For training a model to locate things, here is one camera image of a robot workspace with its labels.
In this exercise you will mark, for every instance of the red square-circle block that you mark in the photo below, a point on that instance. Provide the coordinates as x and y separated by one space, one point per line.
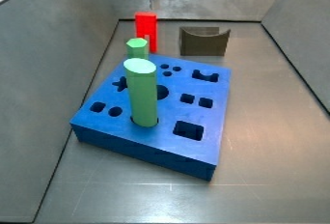
145 28

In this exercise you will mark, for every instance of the black curved fixture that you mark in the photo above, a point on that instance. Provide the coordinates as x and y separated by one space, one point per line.
203 41

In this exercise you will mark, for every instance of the blue foam peg board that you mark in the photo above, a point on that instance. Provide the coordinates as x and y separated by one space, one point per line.
183 142

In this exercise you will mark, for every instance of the green hexagonal peg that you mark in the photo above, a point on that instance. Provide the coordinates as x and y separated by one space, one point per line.
137 48

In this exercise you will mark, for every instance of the green round peg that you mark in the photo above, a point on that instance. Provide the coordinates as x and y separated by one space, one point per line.
141 91

